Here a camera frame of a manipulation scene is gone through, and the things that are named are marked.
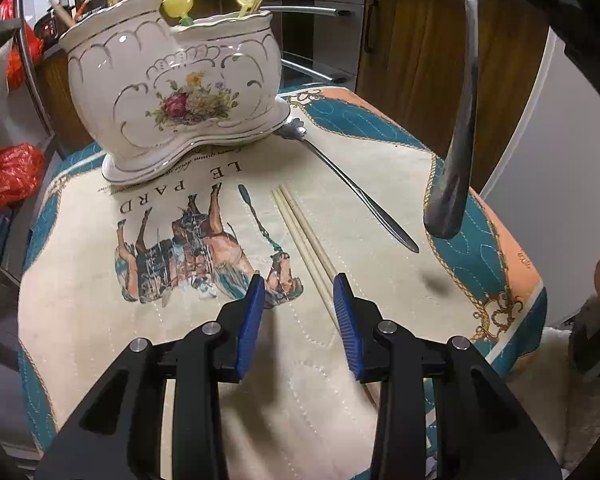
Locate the wooden chopstick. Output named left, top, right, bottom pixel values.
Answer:
left=48, top=0, right=76, bottom=28
left=272, top=190, right=338, bottom=325
left=277, top=184, right=338, bottom=282

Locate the silver fork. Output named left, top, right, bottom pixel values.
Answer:
left=424, top=0, right=479, bottom=240

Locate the silver flower spoon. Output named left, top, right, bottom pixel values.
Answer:
left=274, top=118, right=419, bottom=254

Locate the green yellow tulip utensil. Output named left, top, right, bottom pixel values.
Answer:
left=161, top=0, right=194, bottom=26

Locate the white fleece right sleeve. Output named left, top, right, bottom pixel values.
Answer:
left=506, top=328, right=600, bottom=477

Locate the built-in oven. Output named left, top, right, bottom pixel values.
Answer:
left=263, top=0, right=365, bottom=90

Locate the printed quilted table mat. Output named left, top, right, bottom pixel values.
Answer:
left=18, top=87, right=547, bottom=479

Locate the red plastic bag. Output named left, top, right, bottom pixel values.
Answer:
left=0, top=0, right=45, bottom=92
left=0, top=143, right=45, bottom=208

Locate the white ceramic utensil holder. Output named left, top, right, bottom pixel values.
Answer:
left=59, top=0, right=290, bottom=185

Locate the upper red plastic bag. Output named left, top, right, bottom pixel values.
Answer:
left=0, top=0, right=45, bottom=92

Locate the wooden chopstick in holder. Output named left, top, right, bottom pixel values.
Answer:
left=48, top=0, right=76, bottom=28

